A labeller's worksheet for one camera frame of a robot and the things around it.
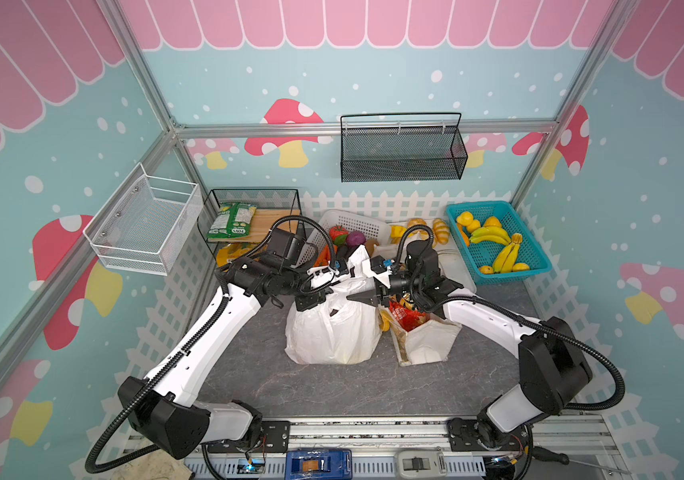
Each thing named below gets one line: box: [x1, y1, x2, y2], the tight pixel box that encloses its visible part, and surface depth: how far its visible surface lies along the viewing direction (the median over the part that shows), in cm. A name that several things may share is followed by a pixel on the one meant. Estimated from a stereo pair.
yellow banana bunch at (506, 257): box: [493, 233, 523, 274], surface depth 108 cm
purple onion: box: [346, 230, 367, 247], surface depth 111 cm
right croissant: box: [432, 218, 450, 249], surface depth 119 cm
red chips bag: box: [389, 301, 431, 332], surface depth 89 cm
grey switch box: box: [396, 450, 447, 480], surface depth 69 cm
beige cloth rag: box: [111, 449, 194, 480], surface depth 71 cm
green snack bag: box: [207, 202, 257, 239], surface depth 98 cm
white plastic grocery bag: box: [285, 245, 383, 365], surface depth 77 cm
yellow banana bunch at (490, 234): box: [470, 227, 512, 245], surface depth 114 cm
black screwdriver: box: [531, 446, 631, 474], surface depth 72 cm
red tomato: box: [329, 224, 349, 245], surface depth 111 cm
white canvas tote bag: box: [379, 305, 462, 367], surface depth 80 cm
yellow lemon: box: [456, 211, 474, 226], surface depth 115 cm
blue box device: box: [284, 449, 353, 480], surface depth 68 cm
